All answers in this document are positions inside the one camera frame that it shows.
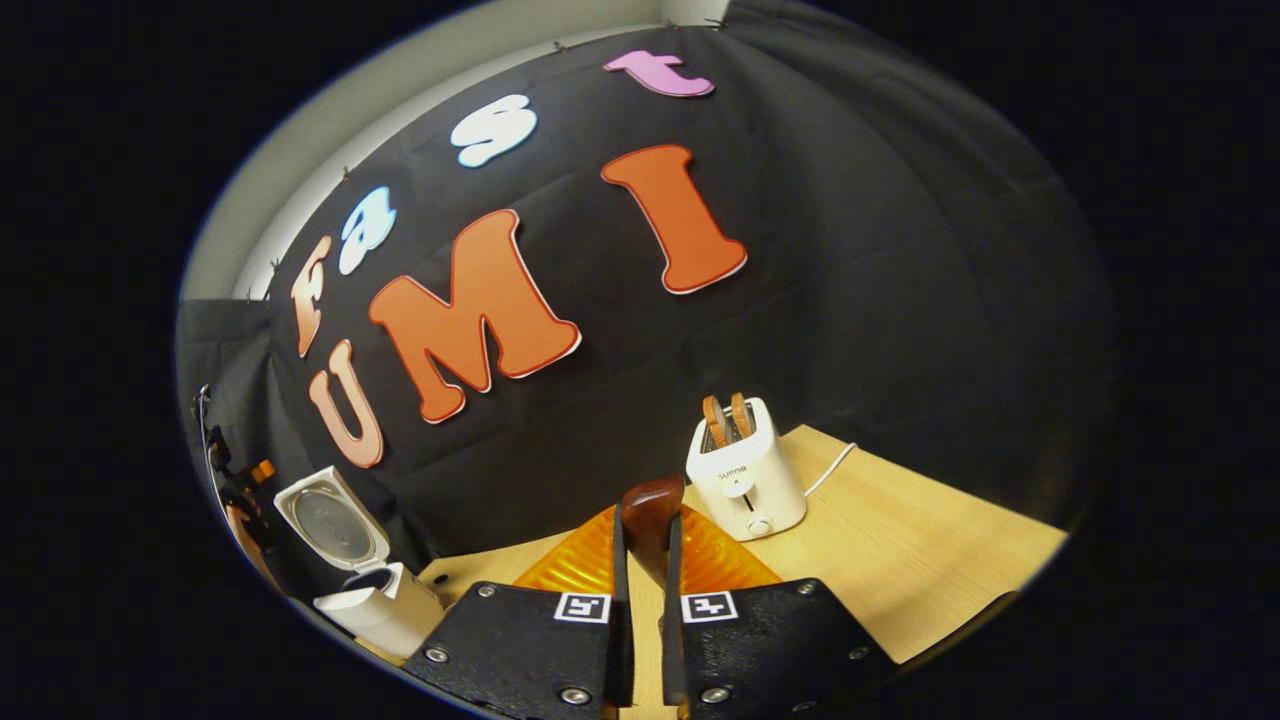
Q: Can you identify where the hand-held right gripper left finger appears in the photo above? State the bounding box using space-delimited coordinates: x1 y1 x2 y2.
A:
400 505 638 716

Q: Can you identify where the white toaster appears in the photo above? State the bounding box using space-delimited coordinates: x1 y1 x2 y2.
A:
686 397 808 542

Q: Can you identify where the white toaster cable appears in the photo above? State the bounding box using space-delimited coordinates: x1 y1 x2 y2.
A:
803 441 859 499

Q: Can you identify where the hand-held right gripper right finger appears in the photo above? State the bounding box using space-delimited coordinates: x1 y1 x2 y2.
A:
660 505 896 716

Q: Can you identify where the white rice cooker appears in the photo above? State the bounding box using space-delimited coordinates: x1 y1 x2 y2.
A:
273 465 446 661

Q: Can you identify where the black backdrop cloth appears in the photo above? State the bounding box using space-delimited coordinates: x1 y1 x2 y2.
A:
175 0 1121 601

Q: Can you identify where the brown wooden spoon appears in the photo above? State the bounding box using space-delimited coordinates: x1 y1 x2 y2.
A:
620 476 687 591

